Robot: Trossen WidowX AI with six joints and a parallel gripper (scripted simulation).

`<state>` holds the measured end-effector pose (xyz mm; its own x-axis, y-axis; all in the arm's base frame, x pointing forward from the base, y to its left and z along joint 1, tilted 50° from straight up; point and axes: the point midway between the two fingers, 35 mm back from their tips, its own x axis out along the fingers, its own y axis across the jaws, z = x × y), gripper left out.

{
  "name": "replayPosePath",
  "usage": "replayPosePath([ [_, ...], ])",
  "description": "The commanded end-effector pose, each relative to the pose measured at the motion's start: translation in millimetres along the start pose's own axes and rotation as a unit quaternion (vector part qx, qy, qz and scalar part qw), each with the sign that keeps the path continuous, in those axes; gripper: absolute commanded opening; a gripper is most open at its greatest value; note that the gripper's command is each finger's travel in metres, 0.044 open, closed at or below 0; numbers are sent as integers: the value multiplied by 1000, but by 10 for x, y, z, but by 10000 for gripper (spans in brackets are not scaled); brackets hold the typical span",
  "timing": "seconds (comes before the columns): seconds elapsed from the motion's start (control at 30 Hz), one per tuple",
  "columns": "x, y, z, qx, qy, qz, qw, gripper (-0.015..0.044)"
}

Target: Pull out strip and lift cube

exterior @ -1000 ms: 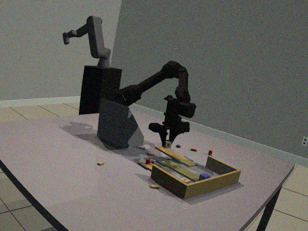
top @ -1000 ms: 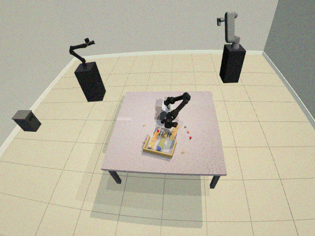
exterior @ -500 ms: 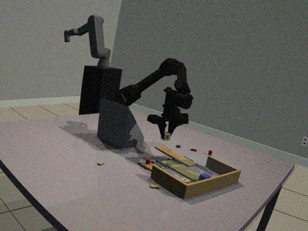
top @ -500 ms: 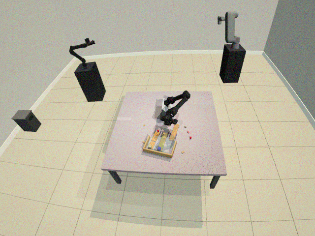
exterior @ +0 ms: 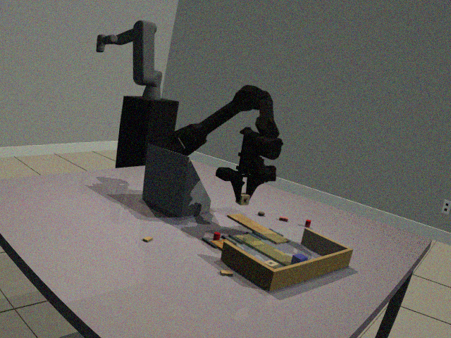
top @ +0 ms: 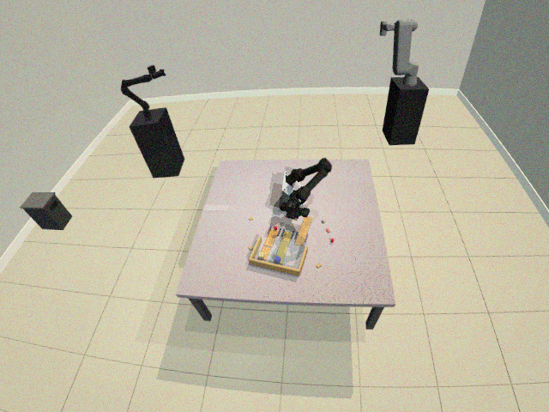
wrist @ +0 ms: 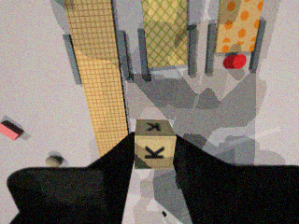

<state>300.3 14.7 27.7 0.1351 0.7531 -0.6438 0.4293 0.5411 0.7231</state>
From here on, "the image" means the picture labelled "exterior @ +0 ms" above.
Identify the tan cube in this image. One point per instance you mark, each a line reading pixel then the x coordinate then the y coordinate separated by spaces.
pixel 244 199

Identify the brown open wooden tray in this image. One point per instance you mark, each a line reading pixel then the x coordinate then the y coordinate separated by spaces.
pixel 278 258

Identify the tan strip with orange spots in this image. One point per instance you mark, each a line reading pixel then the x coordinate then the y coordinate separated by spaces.
pixel 218 243

